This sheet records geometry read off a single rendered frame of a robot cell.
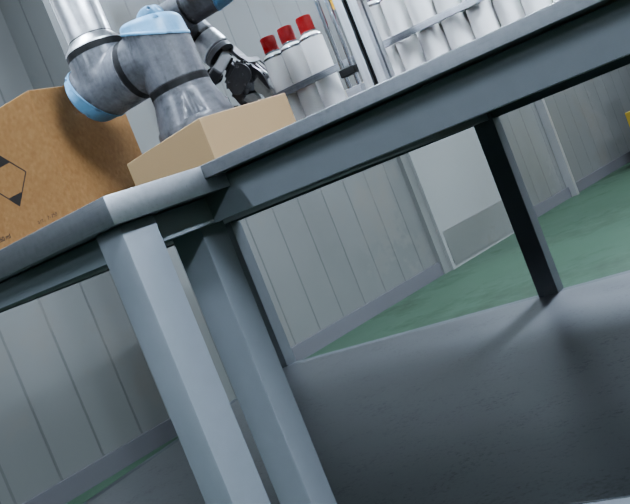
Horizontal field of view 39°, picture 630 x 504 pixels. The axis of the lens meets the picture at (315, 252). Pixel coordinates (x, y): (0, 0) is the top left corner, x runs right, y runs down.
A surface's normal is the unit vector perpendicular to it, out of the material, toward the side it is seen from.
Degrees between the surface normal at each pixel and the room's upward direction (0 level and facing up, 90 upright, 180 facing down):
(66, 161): 90
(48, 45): 90
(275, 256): 90
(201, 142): 90
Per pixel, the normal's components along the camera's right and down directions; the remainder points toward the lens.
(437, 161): 0.70, -0.23
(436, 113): -0.48, 0.25
